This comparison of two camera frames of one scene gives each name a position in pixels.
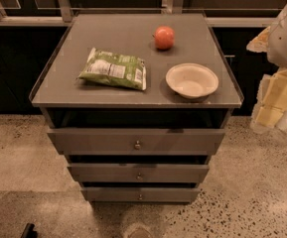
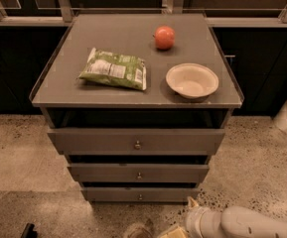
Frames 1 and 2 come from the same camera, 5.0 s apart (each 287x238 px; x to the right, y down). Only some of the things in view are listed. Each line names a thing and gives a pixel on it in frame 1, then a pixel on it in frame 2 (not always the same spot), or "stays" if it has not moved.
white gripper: (286, 44) to (193, 219)
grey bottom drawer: (141, 194) stays
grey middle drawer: (138, 173) stays
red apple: (164, 38) stays
